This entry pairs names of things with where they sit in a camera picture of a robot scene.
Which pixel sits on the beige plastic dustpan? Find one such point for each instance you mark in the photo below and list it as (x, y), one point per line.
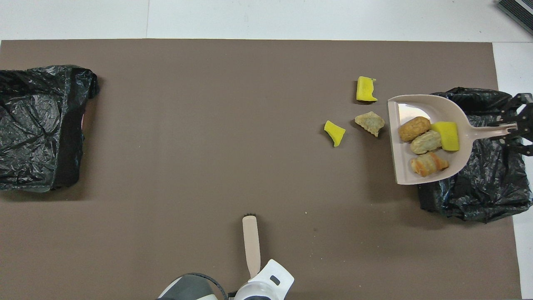
(458, 112)

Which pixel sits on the yellow green-backed sponge block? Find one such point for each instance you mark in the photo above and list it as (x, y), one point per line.
(447, 135)

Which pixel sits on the striped orange croissant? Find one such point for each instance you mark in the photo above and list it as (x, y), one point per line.
(429, 164)

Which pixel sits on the pale lumpy bread piece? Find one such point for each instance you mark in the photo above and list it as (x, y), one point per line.
(425, 142)

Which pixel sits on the brown oval croquette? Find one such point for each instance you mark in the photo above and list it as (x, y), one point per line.
(414, 128)

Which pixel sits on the pale toast piece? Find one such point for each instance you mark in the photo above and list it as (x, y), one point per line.
(370, 123)

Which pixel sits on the notched yellow sponge piece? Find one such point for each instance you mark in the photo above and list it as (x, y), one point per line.
(365, 89)

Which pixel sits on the small yellow sponge wedge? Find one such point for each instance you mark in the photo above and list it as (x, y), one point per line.
(335, 133)

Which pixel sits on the beige hand brush black bristles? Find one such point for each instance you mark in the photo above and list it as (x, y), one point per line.
(251, 241)

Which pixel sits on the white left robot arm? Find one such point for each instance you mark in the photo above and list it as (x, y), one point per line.
(266, 283)

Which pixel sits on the black bag lined bin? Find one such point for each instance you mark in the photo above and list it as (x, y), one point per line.
(33, 125)
(491, 183)

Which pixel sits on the dark ribbed grille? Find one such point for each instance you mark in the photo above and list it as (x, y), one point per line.
(517, 11)

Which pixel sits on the brown table mat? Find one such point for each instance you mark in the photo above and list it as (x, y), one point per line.
(208, 166)

